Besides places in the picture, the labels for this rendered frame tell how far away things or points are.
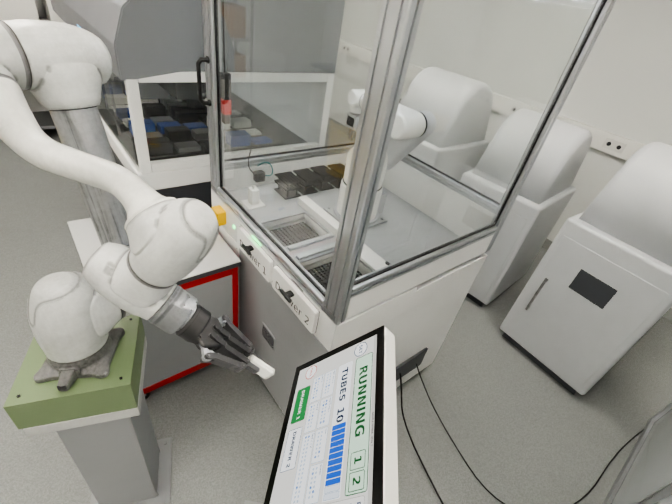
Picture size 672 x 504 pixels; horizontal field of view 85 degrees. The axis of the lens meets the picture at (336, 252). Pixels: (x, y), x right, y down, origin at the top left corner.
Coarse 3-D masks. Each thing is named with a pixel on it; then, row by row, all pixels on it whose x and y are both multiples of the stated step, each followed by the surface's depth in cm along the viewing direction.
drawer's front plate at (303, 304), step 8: (280, 272) 141; (272, 280) 148; (280, 280) 142; (288, 280) 138; (280, 288) 144; (288, 288) 138; (296, 288) 136; (280, 296) 146; (296, 296) 135; (304, 296) 133; (288, 304) 142; (296, 304) 137; (304, 304) 132; (312, 304) 130; (296, 312) 138; (304, 312) 133; (312, 312) 128; (304, 320) 135; (312, 320) 130; (312, 328) 132
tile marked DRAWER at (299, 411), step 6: (300, 390) 95; (306, 390) 94; (300, 396) 94; (306, 396) 92; (300, 402) 92; (306, 402) 90; (294, 408) 92; (300, 408) 90; (294, 414) 90; (300, 414) 89; (294, 420) 89; (300, 420) 87
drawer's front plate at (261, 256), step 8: (240, 232) 161; (248, 240) 156; (240, 248) 166; (256, 248) 152; (248, 256) 161; (256, 256) 154; (264, 256) 148; (264, 264) 150; (272, 264) 147; (272, 272) 149
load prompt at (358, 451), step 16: (368, 368) 83; (368, 384) 80; (352, 400) 80; (368, 400) 77; (352, 416) 76; (368, 416) 74; (352, 432) 73; (368, 432) 71; (352, 448) 71; (368, 448) 68; (352, 464) 68; (368, 464) 66; (352, 480) 66
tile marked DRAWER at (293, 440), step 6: (294, 432) 86; (300, 432) 84; (288, 438) 86; (294, 438) 84; (300, 438) 83; (288, 444) 84; (294, 444) 83; (288, 450) 83; (294, 450) 81; (288, 456) 81; (294, 456) 80; (282, 462) 81; (288, 462) 80; (294, 462) 79; (282, 468) 80; (288, 468) 79; (294, 468) 78
